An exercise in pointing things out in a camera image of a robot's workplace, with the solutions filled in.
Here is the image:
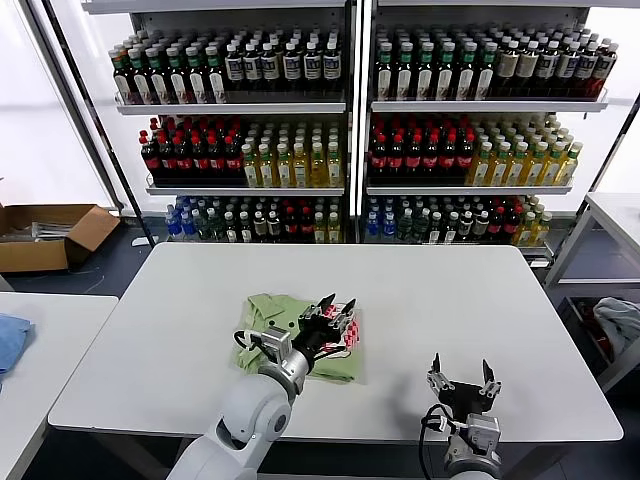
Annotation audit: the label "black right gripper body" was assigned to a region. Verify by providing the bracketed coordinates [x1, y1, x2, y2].
[436, 380, 494, 419]

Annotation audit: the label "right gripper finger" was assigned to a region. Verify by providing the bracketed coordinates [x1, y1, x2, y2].
[426, 352, 455, 394]
[479, 358, 503, 399]

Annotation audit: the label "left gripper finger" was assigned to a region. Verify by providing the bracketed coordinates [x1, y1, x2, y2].
[298, 293, 337, 326]
[331, 298, 358, 333]

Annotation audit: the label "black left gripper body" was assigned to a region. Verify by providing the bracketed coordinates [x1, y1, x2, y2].
[294, 321, 346, 363]

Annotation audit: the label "light green shirt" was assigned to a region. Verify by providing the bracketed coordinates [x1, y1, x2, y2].
[229, 292, 369, 386]

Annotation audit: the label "white grey clothes pile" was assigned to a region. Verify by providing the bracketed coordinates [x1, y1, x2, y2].
[592, 297, 640, 361]

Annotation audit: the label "grey metal shelf rack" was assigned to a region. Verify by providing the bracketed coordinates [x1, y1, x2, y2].
[82, 0, 361, 246]
[360, 0, 611, 249]

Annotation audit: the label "dark tea bottle green cap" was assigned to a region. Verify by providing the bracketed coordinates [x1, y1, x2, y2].
[375, 42, 395, 103]
[170, 47, 190, 105]
[395, 42, 416, 103]
[437, 42, 457, 103]
[189, 46, 209, 105]
[132, 48, 151, 106]
[113, 49, 132, 106]
[416, 42, 436, 103]
[151, 47, 170, 106]
[457, 42, 477, 103]
[208, 45, 227, 105]
[476, 42, 497, 103]

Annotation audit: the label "dark bottle blue white label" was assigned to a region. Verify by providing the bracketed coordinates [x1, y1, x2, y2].
[261, 42, 281, 94]
[243, 43, 263, 94]
[282, 42, 302, 94]
[557, 40, 577, 97]
[322, 41, 342, 94]
[304, 42, 324, 94]
[224, 43, 244, 94]
[537, 40, 558, 97]

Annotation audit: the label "white side table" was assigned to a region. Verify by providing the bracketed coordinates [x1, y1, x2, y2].
[0, 291, 120, 480]

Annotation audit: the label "black metal pole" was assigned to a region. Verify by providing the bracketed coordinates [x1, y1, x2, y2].
[547, 92, 640, 281]
[42, 0, 156, 247]

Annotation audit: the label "clear plastic packets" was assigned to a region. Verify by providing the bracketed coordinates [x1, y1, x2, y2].
[29, 222, 69, 244]

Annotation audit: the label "brown cardboard box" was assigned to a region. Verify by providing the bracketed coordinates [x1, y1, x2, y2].
[0, 202, 124, 274]

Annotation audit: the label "dark bottle beige label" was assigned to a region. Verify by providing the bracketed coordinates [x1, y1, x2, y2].
[516, 40, 537, 96]
[496, 40, 517, 96]

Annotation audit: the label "blue cloth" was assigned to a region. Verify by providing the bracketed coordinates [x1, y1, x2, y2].
[0, 312, 37, 384]

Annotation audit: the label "grey metal pole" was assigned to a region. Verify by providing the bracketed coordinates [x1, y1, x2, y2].
[19, 0, 126, 211]

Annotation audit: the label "reddish drink bottle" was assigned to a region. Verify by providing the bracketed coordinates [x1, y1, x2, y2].
[576, 41, 596, 99]
[594, 43, 619, 99]

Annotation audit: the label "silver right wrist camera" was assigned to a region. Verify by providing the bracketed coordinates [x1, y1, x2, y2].
[464, 413, 501, 454]

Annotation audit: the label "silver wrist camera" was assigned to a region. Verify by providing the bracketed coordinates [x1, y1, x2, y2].
[464, 413, 501, 454]
[259, 327, 294, 366]

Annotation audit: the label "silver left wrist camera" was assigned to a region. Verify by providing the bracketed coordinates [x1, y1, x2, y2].
[259, 327, 294, 366]

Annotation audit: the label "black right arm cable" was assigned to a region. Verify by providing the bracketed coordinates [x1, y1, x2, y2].
[417, 402, 459, 480]

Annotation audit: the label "black white left arm cable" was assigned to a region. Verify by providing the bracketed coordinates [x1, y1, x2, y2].
[232, 328, 266, 355]

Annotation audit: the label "white metal frame table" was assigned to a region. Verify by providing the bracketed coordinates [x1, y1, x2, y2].
[542, 192, 640, 394]

